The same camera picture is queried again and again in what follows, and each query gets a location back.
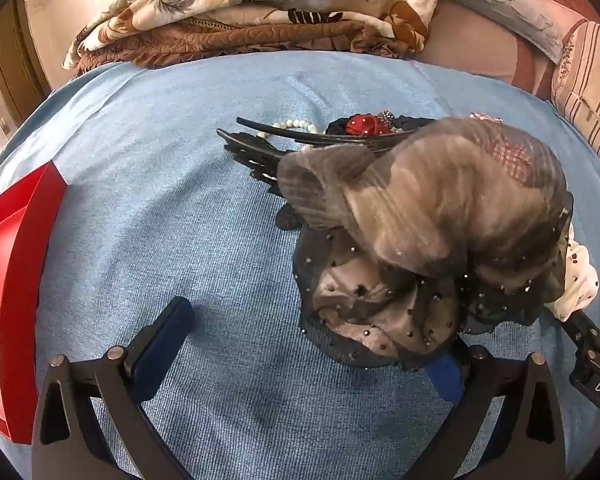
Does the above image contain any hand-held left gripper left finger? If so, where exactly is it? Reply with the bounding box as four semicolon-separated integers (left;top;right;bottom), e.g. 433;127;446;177
31;296;196;480

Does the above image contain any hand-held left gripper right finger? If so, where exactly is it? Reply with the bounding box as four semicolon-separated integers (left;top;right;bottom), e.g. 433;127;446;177
405;340;568;480

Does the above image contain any white dotted scrunchie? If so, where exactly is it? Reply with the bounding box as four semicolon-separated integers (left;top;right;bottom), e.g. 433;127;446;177
545;220;600;323

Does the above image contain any black dotted mesh scrunchie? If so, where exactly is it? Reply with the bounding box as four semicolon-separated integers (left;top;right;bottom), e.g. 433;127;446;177
292;195;576;371

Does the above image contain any red tray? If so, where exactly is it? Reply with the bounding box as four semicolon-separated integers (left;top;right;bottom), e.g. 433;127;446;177
0;160;71;445

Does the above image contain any grey sheer scrunchie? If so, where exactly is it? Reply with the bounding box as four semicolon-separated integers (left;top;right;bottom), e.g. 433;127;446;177
277;116;573;281

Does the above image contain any red plaid scrunchie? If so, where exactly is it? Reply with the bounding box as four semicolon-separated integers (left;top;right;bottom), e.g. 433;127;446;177
470;112;536;181

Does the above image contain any black toothed hair clip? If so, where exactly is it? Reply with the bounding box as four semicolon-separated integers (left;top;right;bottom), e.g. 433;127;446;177
216;129;301;198

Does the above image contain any black slim hair clip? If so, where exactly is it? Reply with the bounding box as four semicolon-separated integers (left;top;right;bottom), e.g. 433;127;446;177
235;116;416;150

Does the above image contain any red dotted scrunchie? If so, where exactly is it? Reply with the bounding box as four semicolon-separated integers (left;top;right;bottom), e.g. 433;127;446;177
345;110;398;136

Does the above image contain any blue bed cloth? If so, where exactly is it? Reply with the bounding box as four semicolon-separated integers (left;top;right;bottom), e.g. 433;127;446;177
0;50;600;480

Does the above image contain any striped pink pillow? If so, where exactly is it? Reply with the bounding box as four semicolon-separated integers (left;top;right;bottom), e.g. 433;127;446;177
550;20;600;181

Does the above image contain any pink bed sheet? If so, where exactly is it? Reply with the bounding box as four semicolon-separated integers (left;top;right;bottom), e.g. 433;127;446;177
425;2;561;101

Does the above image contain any brown quilted blanket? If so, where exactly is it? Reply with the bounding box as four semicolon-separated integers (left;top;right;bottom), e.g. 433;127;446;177
75;15;416;73

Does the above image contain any white grey pillow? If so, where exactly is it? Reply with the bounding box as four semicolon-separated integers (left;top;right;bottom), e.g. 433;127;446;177
440;0;588;66

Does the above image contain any small pearl bracelet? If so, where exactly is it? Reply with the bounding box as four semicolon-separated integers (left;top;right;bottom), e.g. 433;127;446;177
257;119;326;140

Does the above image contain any wooden door frame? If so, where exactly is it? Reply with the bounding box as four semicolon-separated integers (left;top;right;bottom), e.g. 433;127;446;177
0;0;51;126

